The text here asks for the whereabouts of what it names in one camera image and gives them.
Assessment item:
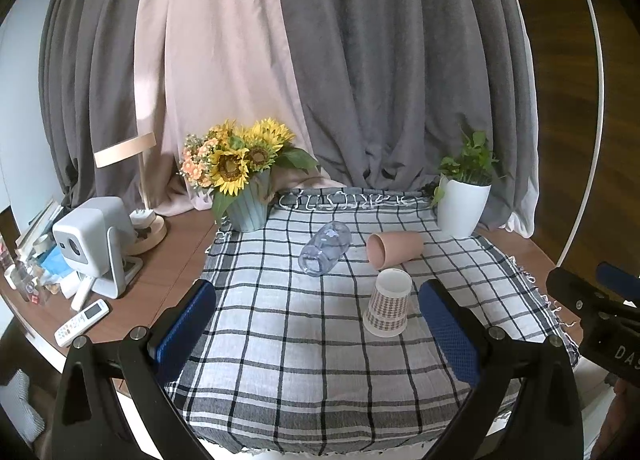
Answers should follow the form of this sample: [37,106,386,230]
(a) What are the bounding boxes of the wooden desk lamp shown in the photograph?
[94,134,168,256]

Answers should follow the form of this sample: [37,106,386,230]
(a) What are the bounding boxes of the sunflower bouquet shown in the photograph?
[179,117,321,226]

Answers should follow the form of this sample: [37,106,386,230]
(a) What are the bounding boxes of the grey curtain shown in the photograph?
[39,0,166,208]
[274,0,540,237]

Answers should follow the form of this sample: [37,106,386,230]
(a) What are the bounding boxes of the slim white remote control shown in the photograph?
[70,276,96,312]

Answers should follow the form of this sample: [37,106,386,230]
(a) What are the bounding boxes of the grey ribbed cushion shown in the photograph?
[0,370,46,443]

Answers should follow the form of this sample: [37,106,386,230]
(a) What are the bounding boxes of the blue cloth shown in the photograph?
[39,245,68,281]

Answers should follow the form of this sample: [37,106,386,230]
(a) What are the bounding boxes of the pink curtain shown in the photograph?
[134,0,321,218]

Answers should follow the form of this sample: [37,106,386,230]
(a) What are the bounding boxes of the pink cup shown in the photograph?
[366,231,425,271]

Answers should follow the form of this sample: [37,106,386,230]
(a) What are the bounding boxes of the white remote control with buttons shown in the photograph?
[54,299,110,347]

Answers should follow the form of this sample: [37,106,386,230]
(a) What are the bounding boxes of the teal ribbed vase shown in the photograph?
[225,167,273,232]

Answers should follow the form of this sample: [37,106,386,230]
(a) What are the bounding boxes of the small clear bottles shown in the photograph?
[4,260,42,303]

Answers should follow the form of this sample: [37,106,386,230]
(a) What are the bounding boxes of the clear plastic cup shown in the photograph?
[298,221,352,275]

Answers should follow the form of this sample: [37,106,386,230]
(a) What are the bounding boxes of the checked grey white tablecloth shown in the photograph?
[165,185,581,456]

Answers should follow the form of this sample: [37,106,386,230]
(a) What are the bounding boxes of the patterned paper cup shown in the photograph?
[363,269,414,337]

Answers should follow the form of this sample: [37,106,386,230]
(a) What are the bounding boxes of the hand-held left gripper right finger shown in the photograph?
[419,279,585,460]

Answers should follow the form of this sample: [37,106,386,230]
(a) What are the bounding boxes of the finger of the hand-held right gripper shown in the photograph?
[545,267,612,323]
[596,261,640,302]

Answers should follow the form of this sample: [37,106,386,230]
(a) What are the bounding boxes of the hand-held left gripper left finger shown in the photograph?
[50,279,217,460]

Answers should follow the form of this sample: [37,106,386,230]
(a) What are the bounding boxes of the white plant pot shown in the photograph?
[436,174,493,239]

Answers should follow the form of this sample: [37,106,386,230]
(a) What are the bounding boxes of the person's right forearm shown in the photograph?
[590,379,640,460]

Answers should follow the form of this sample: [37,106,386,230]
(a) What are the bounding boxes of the white projector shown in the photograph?
[52,197,143,300]

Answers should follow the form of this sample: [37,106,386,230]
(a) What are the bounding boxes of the white curved pole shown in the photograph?
[552,0,605,273]

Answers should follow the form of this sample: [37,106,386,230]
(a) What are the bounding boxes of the green potted plant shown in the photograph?
[431,130,507,206]

